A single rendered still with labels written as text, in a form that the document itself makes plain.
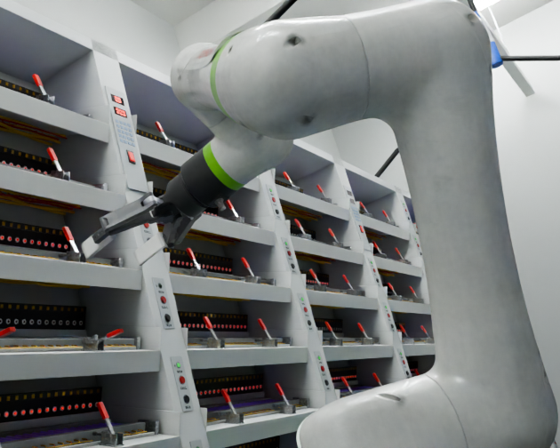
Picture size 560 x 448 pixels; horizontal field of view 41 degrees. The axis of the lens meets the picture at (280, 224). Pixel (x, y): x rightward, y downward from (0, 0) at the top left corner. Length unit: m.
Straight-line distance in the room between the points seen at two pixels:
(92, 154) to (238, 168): 0.74
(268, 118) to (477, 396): 0.37
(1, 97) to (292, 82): 1.01
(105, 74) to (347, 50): 1.27
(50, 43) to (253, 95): 1.23
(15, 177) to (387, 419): 0.99
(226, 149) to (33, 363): 0.53
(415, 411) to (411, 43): 0.37
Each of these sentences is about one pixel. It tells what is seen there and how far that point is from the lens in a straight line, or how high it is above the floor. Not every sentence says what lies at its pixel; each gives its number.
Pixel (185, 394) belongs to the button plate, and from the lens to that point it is 1.70.
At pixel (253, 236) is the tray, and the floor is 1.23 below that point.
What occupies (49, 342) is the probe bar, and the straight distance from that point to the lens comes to 1.52.
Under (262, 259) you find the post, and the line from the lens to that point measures 2.36.
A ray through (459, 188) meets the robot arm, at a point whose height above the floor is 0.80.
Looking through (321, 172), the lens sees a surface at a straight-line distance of 3.10.
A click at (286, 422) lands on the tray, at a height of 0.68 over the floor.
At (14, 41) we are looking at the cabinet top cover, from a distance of 1.90.
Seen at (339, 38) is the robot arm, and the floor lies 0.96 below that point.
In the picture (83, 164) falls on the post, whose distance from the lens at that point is 1.89.
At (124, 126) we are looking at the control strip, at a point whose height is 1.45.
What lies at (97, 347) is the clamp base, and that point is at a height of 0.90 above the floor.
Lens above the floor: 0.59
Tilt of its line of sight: 17 degrees up
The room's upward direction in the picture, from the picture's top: 16 degrees counter-clockwise
